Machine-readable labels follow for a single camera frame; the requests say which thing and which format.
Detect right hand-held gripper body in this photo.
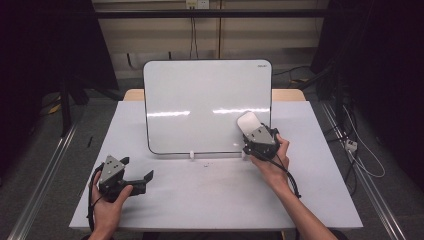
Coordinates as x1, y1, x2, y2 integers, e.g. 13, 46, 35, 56
241, 123, 281, 162

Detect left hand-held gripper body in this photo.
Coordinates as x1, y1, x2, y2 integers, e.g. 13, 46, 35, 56
96, 154, 148, 203

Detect white whiteboard eraser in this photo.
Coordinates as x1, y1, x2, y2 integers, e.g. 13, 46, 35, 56
236, 111, 263, 137

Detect white whiteboard with black rim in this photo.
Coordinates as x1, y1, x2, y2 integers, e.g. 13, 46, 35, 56
142, 59, 273, 156

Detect person's right hand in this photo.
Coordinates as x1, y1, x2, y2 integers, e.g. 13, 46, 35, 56
249, 133, 292, 197

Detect person's left hand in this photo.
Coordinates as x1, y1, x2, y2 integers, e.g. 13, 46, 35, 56
90, 170, 134, 235

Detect wooden desk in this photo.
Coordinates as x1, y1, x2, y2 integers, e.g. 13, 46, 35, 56
123, 88, 307, 102

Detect black metal stand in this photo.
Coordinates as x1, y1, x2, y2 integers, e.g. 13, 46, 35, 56
58, 74, 91, 138
298, 63, 349, 134

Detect black curtain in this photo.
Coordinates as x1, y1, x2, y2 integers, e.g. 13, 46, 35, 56
310, 0, 424, 183
0, 0, 119, 174

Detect black horizontal bar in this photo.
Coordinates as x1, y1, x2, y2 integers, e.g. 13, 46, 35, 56
94, 8, 332, 19

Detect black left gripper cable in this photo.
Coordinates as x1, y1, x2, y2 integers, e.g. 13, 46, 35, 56
86, 162, 106, 233

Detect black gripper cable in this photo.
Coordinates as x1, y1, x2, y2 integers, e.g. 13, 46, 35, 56
86, 162, 106, 233
248, 148, 303, 200

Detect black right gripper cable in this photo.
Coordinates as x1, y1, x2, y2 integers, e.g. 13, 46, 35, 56
248, 148, 303, 200

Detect aluminium floor rail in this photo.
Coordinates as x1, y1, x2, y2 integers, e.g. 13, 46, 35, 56
321, 101, 406, 240
6, 124, 78, 240

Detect white floor cable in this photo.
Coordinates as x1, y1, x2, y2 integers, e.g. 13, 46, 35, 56
343, 104, 387, 179

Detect black hanging wall cable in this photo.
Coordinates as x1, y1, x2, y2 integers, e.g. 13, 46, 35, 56
189, 16, 195, 60
193, 16, 199, 60

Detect white wall socket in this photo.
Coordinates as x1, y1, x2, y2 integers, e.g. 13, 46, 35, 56
185, 0, 211, 10

